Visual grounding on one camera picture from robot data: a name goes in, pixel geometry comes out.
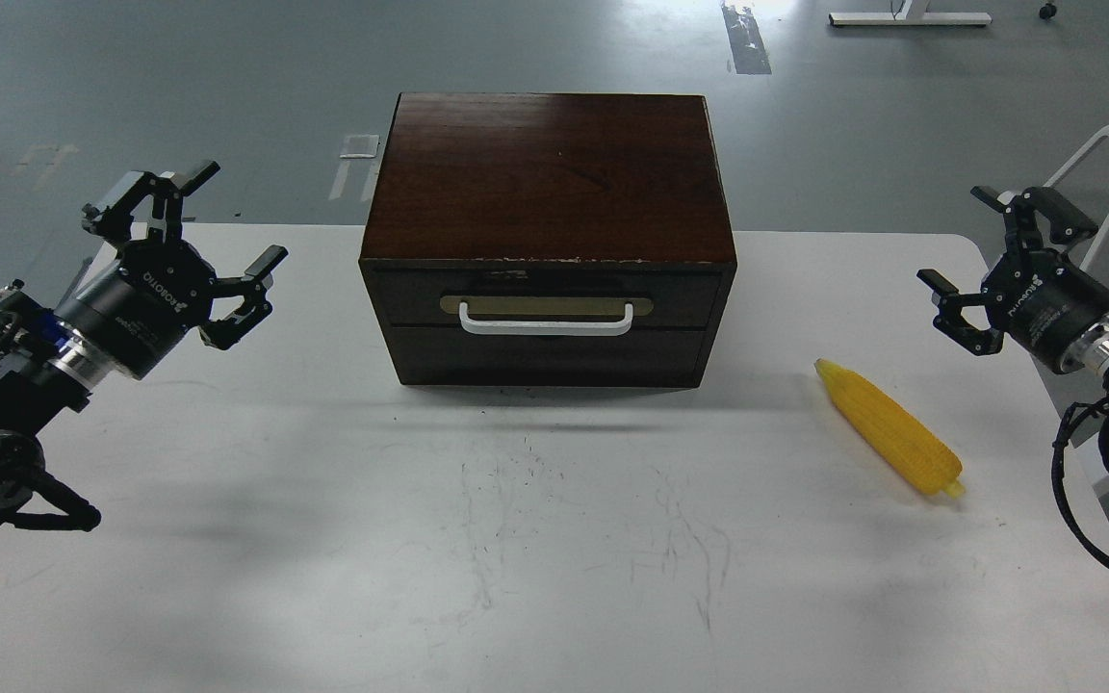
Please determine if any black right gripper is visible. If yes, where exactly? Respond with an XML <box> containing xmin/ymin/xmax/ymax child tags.
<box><xmin>916</xmin><ymin>186</ymin><xmax>1109</xmax><ymax>374</ymax></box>

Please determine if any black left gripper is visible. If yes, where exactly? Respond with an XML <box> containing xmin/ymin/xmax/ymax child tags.
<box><xmin>54</xmin><ymin>161</ymin><xmax>289</xmax><ymax>380</ymax></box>

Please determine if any yellow corn cob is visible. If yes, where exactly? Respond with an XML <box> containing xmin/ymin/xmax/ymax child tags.
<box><xmin>813</xmin><ymin>358</ymin><xmax>967</xmax><ymax>499</ymax></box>

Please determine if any dark wooden drawer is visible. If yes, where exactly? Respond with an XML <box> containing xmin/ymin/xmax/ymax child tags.
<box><xmin>370</xmin><ymin>271</ymin><xmax>721</xmax><ymax>328</ymax></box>

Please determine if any white drawer handle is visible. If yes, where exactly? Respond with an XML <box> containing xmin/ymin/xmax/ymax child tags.
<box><xmin>458</xmin><ymin>300</ymin><xmax>634</xmax><ymax>337</ymax></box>

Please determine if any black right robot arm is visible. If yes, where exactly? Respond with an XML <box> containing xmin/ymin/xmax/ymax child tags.
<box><xmin>918</xmin><ymin>186</ymin><xmax>1109</xmax><ymax>570</ymax></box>

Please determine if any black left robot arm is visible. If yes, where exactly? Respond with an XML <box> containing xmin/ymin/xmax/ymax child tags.
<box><xmin>0</xmin><ymin>161</ymin><xmax>289</xmax><ymax>532</ymax></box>

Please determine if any dark brown wooden cabinet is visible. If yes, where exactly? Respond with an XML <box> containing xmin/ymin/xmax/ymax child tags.
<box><xmin>358</xmin><ymin>92</ymin><xmax>736</xmax><ymax>389</ymax></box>

